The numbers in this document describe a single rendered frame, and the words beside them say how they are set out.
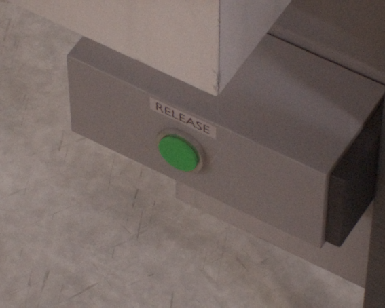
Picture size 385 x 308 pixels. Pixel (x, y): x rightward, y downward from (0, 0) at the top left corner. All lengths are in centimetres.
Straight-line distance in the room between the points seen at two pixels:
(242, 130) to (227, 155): 3
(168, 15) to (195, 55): 3
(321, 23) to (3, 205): 147
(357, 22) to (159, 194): 148
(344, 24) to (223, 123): 10
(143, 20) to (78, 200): 165
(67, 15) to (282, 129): 21
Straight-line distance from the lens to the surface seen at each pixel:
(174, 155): 150
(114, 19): 129
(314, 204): 147
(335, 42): 149
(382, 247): 155
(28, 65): 307
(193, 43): 127
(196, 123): 148
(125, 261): 286
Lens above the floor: 232
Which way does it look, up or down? 52 degrees down
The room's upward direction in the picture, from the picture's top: straight up
